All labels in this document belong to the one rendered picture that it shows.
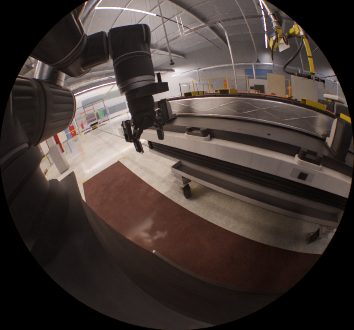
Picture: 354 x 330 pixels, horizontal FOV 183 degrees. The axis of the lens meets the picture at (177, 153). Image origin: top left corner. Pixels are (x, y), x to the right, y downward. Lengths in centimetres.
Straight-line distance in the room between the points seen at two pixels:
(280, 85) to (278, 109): 487
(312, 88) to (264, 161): 552
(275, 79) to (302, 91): 128
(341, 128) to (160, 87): 59
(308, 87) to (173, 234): 596
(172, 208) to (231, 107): 106
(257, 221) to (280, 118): 94
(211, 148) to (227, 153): 7
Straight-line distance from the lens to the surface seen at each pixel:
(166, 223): 115
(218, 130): 44
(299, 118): 59
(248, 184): 88
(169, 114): 69
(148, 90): 25
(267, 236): 120
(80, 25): 29
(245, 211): 123
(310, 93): 575
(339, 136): 53
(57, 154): 429
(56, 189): 26
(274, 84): 539
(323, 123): 65
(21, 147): 26
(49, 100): 37
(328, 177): 50
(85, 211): 21
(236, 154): 40
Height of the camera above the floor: 102
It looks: 29 degrees down
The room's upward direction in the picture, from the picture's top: 11 degrees counter-clockwise
